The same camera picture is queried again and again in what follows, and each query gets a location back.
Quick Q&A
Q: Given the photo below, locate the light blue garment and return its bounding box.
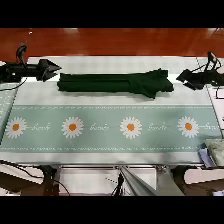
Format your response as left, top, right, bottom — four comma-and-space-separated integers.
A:
198, 147, 221, 168

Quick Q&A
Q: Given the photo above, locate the black cable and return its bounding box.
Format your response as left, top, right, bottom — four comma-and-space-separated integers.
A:
0, 77, 28, 92
105, 172, 126, 197

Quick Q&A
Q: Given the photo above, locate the pale patterned garment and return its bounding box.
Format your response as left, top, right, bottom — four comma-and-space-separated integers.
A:
203, 138, 224, 159

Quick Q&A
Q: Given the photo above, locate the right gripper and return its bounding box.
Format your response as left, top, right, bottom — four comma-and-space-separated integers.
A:
175, 68, 210, 91

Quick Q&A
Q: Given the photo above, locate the silver frame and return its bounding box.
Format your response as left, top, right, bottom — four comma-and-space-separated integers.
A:
49, 162, 188, 197

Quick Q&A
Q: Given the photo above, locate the dark green T-shirt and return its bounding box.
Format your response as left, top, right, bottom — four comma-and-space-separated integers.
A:
56, 68, 175, 100

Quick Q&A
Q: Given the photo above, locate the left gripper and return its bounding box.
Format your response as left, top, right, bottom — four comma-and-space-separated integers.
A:
35, 58, 63, 83

